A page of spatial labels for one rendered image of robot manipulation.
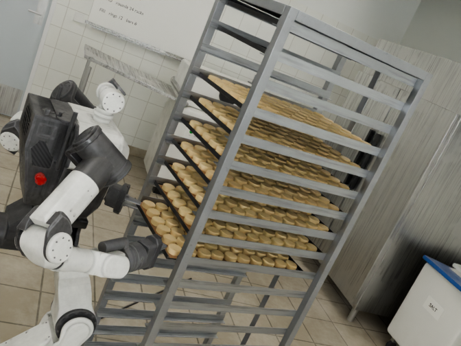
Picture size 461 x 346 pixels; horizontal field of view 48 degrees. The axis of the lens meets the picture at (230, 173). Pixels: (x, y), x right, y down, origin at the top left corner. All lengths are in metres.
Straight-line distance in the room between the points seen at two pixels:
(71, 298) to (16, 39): 3.75
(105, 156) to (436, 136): 2.78
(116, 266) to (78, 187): 0.27
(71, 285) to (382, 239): 2.57
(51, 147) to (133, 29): 3.78
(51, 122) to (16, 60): 3.87
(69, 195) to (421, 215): 2.97
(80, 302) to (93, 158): 0.68
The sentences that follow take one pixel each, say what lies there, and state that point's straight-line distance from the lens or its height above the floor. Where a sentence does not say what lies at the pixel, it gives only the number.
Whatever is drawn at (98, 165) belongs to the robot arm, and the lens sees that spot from 1.40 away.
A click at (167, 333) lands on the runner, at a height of 0.32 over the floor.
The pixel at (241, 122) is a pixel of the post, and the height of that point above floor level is 1.47.
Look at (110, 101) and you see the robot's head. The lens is 1.58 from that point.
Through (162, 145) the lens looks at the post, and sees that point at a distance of 1.98.
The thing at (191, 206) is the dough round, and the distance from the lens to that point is 1.91.
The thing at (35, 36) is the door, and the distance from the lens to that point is 5.32.
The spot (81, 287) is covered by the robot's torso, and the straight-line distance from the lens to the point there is 1.89.
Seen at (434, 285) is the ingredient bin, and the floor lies 0.64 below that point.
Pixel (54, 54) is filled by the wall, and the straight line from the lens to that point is 5.31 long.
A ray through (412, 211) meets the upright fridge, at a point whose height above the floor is 1.00.
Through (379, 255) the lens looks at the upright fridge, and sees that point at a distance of 3.92.
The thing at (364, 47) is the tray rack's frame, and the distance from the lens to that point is 1.69.
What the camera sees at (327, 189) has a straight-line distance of 1.87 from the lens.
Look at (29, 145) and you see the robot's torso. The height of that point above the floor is 1.19.
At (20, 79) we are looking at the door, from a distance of 5.42.
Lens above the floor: 1.74
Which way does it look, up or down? 16 degrees down
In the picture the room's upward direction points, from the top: 24 degrees clockwise
